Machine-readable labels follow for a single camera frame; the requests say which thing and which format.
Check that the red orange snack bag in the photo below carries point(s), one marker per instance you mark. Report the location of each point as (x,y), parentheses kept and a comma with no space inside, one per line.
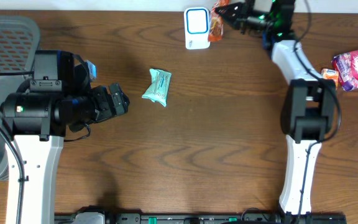
(216,22)

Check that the purple pink pad package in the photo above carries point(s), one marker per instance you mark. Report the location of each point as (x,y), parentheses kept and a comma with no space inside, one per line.
(347,66)

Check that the white barcode scanner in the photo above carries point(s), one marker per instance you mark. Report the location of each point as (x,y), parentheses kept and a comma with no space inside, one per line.
(196,21)

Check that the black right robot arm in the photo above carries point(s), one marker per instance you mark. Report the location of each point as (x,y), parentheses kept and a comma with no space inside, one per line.
(310,104)

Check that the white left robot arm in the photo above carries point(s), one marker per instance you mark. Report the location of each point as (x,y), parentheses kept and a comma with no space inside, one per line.
(58,96)

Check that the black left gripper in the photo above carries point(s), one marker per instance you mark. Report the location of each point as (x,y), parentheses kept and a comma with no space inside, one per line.
(105,101)

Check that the teal wipes packet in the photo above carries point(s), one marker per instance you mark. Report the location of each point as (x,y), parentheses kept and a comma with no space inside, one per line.
(158,89)

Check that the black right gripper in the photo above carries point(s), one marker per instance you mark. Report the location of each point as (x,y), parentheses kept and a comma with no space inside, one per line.
(245,17)

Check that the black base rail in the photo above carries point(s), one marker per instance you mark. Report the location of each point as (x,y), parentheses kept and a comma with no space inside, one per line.
(93,214)

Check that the small orange snack packet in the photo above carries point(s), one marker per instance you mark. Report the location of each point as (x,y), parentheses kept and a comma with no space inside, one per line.
(329,74)

